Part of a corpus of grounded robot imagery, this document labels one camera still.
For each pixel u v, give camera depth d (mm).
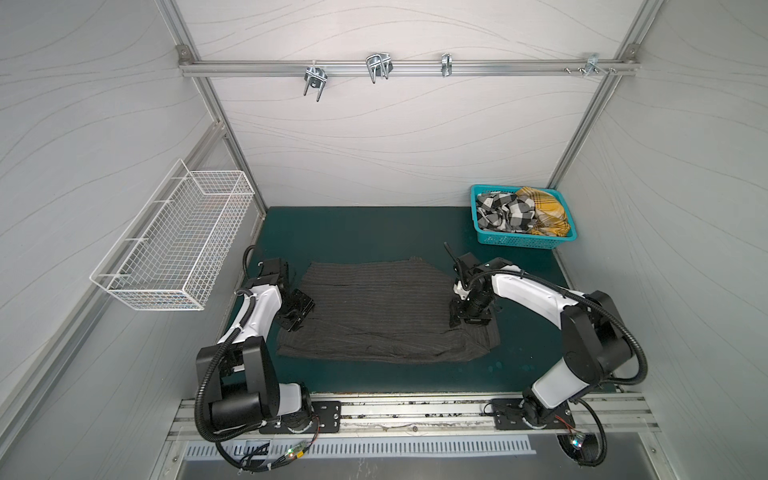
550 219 1041
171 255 684
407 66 772
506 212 1076
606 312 448
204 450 638
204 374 391
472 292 761
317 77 797
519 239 1038
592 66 765
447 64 780
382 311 929
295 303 771
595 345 453
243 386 417
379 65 765
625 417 751
